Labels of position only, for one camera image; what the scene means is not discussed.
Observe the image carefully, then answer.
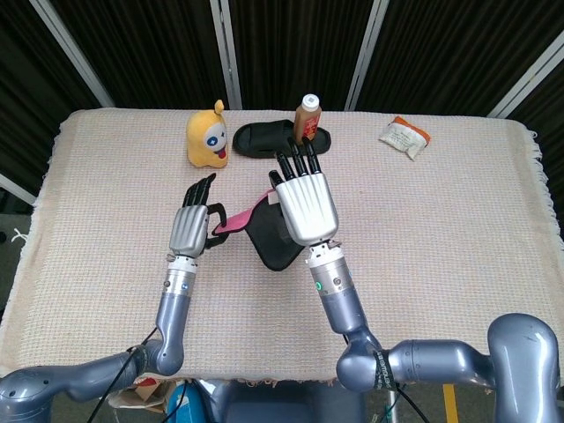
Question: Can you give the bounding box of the black rubber slipper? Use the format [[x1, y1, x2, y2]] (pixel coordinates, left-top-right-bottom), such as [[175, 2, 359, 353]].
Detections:
[[232, 119, 333, 158]]

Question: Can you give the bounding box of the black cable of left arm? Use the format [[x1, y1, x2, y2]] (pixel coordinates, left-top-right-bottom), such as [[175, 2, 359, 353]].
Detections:
[[87, 325, 160, 423]]

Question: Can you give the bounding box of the blue-grey robot torso base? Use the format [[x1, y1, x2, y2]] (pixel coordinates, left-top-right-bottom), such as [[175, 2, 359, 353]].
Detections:
[[193, 378, 367, 423]]

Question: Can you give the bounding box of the white and orange snack packet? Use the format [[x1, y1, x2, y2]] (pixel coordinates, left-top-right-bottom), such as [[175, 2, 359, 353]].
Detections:
[[378, 115, 433, 161]]

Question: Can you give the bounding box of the brown cardboard paper bag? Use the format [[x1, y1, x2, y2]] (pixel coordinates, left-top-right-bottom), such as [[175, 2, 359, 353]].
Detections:
[[108, 373, 175, 415]]

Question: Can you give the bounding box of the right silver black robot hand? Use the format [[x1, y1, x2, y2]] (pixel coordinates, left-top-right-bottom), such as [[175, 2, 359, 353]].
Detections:
[[268, 136, 340, 247]]

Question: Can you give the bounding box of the brown drink bottle red label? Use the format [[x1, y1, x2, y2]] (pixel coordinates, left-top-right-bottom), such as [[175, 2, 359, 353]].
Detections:
[[293, 93, 322, 146]]

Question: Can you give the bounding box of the yellow plush monster toy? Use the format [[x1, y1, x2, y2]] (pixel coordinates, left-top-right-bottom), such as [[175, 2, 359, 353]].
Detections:
[[185, 99, 230, 169]]

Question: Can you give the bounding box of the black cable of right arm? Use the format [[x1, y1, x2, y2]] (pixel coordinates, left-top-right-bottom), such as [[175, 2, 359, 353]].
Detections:
[[387, 382, 431, 423]]

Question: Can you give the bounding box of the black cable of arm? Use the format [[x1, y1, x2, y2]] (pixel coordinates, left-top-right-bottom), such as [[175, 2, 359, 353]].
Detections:
[[387, 382, 431, 423], [87, 325, 160, 423]]

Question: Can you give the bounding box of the blue plastic object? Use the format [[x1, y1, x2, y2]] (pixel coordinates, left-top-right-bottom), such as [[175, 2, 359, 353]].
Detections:
[[166, 381, 199, 423]]

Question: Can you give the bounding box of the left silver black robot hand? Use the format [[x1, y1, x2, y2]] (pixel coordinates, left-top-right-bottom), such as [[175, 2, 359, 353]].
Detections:
[[168, 173, 228, 257]]

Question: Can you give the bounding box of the black printed velcro strap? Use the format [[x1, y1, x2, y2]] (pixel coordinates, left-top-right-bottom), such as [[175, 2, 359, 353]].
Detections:
[[372, 350, 397, 391]]

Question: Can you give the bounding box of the beige woven tablecloth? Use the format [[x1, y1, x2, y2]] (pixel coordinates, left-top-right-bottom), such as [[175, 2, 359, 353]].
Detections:
[[0, 108, 550, 389]]

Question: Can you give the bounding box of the pink cloth with black trim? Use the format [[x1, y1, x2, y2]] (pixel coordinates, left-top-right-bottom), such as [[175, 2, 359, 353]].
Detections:
[[209, 187, 309, 272]]

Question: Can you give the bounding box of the white metal frame post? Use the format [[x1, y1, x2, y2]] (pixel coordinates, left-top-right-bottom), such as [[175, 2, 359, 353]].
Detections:
[[0, 173, 37, 207], [486, 34, 564, 119], [344, 0, 390, 112], [29, 0, 116, 109], [209, 0, 243, 111]]

